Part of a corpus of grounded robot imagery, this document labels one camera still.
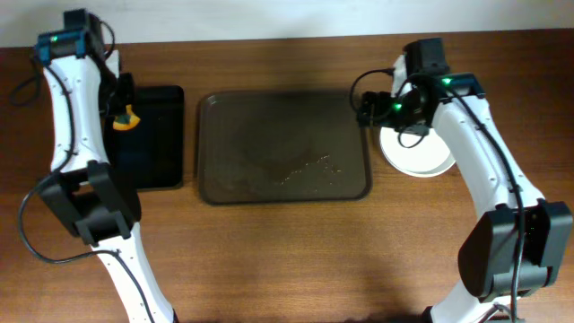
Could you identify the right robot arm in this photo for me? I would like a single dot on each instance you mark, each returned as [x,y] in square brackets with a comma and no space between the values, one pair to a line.
[519,241]

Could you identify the cream white plate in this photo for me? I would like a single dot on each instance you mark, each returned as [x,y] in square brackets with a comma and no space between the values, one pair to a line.
[429,158]

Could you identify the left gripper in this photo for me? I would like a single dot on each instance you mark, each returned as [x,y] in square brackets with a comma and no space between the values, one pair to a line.
[124,101]

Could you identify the green yellow sponge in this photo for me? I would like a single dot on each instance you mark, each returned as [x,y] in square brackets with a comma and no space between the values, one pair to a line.
[126,121]

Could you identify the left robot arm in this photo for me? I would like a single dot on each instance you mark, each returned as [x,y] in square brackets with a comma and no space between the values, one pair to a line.
[82,190]

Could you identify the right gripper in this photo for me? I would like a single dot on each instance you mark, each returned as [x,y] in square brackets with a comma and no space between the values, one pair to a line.
[368,108]

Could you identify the black water tray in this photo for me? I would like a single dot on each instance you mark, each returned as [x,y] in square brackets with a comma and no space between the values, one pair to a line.
[150,155]

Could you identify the brown serving tray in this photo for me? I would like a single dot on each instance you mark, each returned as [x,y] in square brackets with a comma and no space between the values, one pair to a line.
[258,147]

